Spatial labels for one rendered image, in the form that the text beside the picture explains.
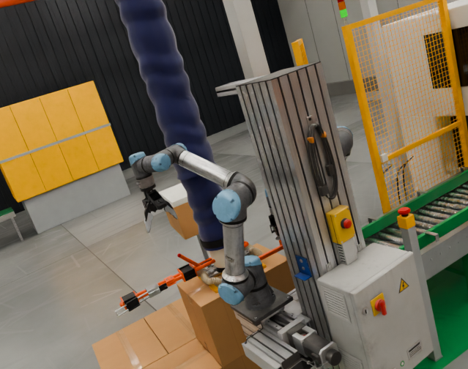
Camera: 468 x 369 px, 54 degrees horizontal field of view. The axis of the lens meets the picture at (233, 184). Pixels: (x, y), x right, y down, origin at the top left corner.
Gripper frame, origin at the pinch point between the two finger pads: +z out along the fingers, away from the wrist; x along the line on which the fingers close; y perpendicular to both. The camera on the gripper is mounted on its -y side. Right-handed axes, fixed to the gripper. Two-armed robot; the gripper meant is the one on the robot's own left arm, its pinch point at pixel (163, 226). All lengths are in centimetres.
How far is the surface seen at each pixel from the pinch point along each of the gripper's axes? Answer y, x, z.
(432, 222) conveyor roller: 30, -205, 98
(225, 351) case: 21, -14, 89
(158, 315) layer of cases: 113, -4, 97
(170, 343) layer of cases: 72, 3, 97
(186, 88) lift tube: 28, -44, -54
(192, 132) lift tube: 27, -40, -31
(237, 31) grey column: 134, -149, -79
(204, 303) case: 22, -13, 57
